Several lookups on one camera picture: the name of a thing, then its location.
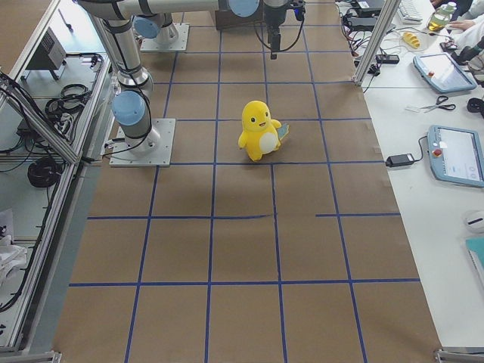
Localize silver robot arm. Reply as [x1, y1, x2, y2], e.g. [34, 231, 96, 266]
[133, 13, 178, 44]
[79, 1, 306, 166]

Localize far blue teach pendant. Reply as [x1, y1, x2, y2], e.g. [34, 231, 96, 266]
[413, 53, 477, 94]

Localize grey electronics box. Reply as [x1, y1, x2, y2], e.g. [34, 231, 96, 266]
[26, 27, 67, 80]

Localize yellow plush dinosaur toy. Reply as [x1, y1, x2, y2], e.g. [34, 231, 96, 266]
[237, 101, 290, 162]

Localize blue teach pendant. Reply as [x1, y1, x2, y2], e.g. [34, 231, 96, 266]
[413, 53, 477, 94]
[427, 125, 483, 188]

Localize yellow banana toy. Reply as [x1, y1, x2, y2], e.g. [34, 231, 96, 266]
[402, 32, 420, 49]

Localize black handled scissors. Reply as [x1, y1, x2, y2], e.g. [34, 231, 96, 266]
[420, 95, 456, 113]

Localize crumpled white cloth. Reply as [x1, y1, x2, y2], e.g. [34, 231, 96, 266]
[0, 209, 29, 288]

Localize black power adapter brick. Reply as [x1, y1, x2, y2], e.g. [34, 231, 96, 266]
[385, 154, 415, 168]

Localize near blue teach pendant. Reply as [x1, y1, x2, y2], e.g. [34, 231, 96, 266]
[427, 125, 483, 188]

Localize coiled black cables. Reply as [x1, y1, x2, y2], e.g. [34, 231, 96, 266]
[26, 156, 62, 188]

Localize teal notebook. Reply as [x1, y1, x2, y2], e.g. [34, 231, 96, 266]
[465, 237, 484, 283]

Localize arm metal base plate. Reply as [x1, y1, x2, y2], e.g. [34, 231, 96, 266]
[109, 118, 175, 167]
[141, 23, 189, 53]

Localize white computer mouse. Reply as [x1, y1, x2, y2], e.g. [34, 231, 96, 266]
[464, 210, 483, 234]

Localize yellow oil bottle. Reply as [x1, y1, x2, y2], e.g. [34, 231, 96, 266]
[427, 2, 457, 32]

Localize person hand at desk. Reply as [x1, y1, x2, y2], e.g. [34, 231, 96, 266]
[446, 20, 476, 31]

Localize white keyboard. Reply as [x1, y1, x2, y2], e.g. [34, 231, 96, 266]
[396, 0, 423, 24]

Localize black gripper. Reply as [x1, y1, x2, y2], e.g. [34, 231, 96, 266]
[262, 0, 306, 60]

